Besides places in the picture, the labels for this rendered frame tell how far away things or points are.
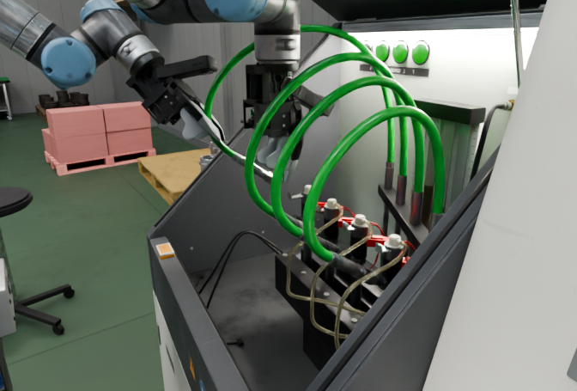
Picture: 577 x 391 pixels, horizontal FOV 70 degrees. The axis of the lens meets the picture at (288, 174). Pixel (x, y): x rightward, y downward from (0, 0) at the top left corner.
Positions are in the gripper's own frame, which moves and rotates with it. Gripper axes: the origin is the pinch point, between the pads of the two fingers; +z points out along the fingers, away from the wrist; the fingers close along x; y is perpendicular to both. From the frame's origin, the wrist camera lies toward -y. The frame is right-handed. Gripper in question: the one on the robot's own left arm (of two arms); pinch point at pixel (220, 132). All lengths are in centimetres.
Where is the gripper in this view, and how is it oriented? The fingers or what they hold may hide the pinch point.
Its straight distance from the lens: 82.0
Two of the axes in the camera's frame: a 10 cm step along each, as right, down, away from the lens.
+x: -1.3, 0.9, -9.9
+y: -7.4, 6.6, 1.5
